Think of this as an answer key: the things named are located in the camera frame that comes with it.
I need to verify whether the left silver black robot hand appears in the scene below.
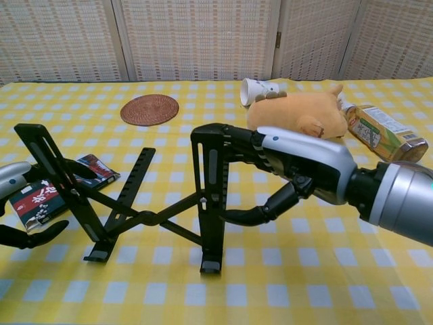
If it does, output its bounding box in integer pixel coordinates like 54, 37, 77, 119
0, 158, 97, 250

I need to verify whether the tea bottle with green label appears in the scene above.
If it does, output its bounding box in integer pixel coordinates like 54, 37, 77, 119
338, 94, 430, 169

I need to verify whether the orange plush toy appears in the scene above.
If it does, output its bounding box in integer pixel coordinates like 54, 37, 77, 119
246, 84, 349, 140

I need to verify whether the yellow white checkered tablecloth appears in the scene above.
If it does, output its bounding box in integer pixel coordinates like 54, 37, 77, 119
0, 78, 433, 325

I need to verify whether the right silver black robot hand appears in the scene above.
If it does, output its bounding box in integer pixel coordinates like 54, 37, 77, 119
218, 123, 358, 227

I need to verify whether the round brown woven coaster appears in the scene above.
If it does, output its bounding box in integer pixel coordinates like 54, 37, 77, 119
120, 93, 180, 127

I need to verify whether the black red printed box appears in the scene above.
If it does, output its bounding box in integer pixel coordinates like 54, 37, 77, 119
9, 154, 121, 234

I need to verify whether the black folding laptop stand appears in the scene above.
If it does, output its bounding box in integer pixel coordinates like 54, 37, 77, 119
14, 123, 237, 274

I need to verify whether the white paper cup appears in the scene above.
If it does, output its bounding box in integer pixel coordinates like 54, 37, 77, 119
240, 77, 287, 106

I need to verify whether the woven folding screen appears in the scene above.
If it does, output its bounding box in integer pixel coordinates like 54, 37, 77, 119
0, 0, 433, 84

